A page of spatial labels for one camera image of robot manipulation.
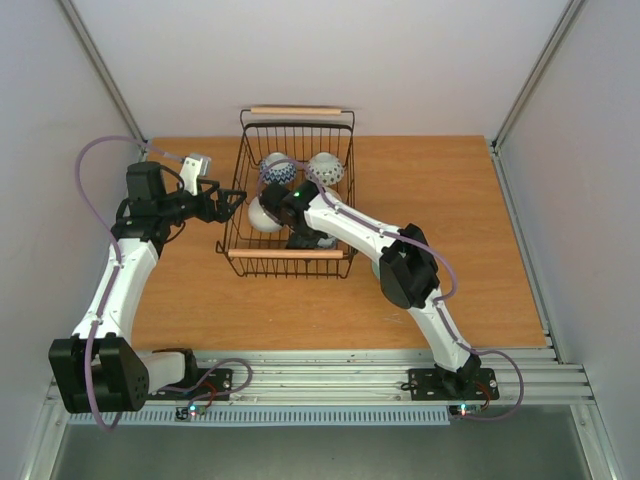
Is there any red patterned bowl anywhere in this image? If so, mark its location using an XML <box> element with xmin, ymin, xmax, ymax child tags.
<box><xmin>259</xmin><ymin>152</ymin><xmax>297</xmax><ymax>185</ymax></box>

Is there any white bowl with brown diamonds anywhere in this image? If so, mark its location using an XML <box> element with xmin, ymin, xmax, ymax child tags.
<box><xmin>308</xmin><ymin>152</ymin><xmax>345</xmax><ymax>187</ymax></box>

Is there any pale green celadon bowl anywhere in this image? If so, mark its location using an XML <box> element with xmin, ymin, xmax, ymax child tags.
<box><xmin>371</xmin><ymin>261</ymin><xmax>381</xmax><ymax>282</ymax></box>

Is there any teal yellow sun bowl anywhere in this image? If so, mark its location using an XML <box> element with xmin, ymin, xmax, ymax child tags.
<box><xmin>325</xmin><ymin>187</ymin><xmax>343</xmax><ymax>202</ymax></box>

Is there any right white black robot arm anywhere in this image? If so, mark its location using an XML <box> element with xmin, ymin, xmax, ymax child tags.
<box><xmin>258</xmin><ymin>181</ymin><xmax>481</xmax><ymax>399</ymax></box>

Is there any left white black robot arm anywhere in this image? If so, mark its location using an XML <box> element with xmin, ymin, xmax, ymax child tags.
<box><xmin>48</xmin><ymin>157</ymin><xmax>247</xmax><ymax>414</ymax></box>

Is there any left circuit board with leds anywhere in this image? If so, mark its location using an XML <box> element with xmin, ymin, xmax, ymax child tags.
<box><xmin>175</xmin><ymin>405</ymin><xmax>207</xmax><ymax>421</ymax></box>

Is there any circuit board with leds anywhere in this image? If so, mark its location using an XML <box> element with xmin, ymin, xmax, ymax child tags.
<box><xmin>175</xmin><ymin>405</ymin><xmax>207</xmax><ymax>421</ymax></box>
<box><xmin>449</xmin><ymin>403</ymin><xmax>486</xmax><ymax>418</ymax></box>

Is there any right circuit board with leds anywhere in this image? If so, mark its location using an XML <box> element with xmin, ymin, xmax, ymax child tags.
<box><xmin>449</xmin><ymin>403</ymin><xmax>486</xmax><ymax>418</ymax></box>

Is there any black wire dish rack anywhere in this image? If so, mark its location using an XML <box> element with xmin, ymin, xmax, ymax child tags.
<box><xmin>215</xmin><ymin>107</ymin><xmax>356</xmax><ymax>279</ymax></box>

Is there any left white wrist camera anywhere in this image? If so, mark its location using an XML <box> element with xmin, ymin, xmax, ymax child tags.
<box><xmin>179</xmin><ymin>153</ymin><xmax>212</xmax><ymax>196</ymax></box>

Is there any aluminium rail frame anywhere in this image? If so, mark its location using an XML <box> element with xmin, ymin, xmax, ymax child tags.
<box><xmin>45</xmin><ymin>348</ymin><xmax>597</xmax><ymax>405</ymax></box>

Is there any left aluminium corner post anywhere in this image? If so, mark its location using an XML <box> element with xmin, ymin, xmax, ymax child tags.
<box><xmin>55</xmin><ymin>0</ymin><xmax>145</xmax><ymax>140</ymax></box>

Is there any aluminium corner post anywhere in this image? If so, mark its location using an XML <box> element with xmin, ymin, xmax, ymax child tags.
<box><xmin>55</xmin><ymin>0</ymin><xmax>145</xmax><ymax>140</ymax></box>
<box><xmin>489</xmin><ymin>0</ymin><xmax>587</xmax><ymax>152</ymax></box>

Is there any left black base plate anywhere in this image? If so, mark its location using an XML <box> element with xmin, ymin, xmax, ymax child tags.
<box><xmin>146</xmin><ymin>368</ymin><xmax>234</xmax><ymax>401</ymax></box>

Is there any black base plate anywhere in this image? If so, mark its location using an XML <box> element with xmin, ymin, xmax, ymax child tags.
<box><xmin>401</xmin><ymin>368</ymin><xmax>500</xmax><ymax>401</ymax></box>
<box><xmin>146</xmin><ymin>368</ymin><xmax>234</xmax><ymax>401</ymax></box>

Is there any grey slotted cable duct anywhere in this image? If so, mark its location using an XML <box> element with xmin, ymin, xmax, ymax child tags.
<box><xmin>65</xmin><ymin>405</ymin><xmax>451</xmax><ymax>427</ymax></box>

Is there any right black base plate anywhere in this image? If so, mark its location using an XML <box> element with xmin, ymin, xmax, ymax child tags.
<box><xmin>401</xmin><ymin>368</ymin><xmax>500</xmax><ymax>401</ymax></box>

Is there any right aluminium corner post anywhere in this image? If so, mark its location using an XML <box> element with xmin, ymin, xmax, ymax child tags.
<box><xmin>489</xmin><ymin>0</ymin><xmax>587</xmax><ymax>152</ymax></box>

